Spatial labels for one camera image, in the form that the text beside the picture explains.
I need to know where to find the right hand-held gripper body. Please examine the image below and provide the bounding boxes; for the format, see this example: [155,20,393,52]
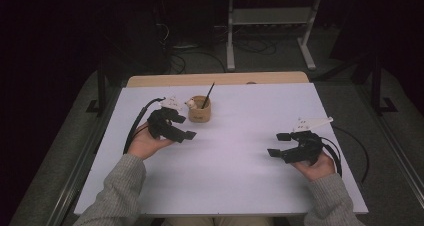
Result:
[283,116,334,166]

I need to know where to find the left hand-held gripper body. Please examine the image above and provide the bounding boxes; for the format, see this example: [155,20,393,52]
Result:
[146,96,187,144]

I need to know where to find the round wooden brush holder cup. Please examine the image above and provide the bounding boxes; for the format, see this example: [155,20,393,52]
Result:
[184,95,212,123]

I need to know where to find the thin black paint brush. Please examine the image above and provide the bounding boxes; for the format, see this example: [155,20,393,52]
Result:
[200,82,216,110]

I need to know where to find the person's right hand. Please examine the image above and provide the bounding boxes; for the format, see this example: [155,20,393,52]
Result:
[291,151,337,182]

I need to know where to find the person's left hand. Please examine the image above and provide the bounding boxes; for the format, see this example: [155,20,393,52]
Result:
[127,120,174,161]

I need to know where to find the white board table cover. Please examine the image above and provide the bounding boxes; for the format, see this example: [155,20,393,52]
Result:
[73,82,369,218]

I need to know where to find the light wooden table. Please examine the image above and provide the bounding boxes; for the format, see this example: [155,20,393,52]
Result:
[126,71,310,89]

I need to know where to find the black metal stand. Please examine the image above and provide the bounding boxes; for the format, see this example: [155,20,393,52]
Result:
[370,54,399,116]
[85,60,108,117]

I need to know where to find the person's beige trousers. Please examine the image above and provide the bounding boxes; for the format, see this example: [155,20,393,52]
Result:
[163,216,276,226]

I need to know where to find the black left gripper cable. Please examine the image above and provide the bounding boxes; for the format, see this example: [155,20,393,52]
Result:
[122,96,167,155]

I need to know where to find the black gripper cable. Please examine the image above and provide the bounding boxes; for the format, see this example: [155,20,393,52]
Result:
[319,125,371,184]
[122,96,167,155]

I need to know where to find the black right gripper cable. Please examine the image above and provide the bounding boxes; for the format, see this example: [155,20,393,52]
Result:
[319,125,371,184]

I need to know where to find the black floor cables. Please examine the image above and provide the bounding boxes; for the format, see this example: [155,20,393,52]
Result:
[168,37,279,75]

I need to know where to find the metal floor rail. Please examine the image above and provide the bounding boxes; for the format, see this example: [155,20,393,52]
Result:
[44,85,123,226]
[354,84,424,200]

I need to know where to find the white metal stand frame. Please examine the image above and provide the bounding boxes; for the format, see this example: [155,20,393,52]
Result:
[225,0,323,72]

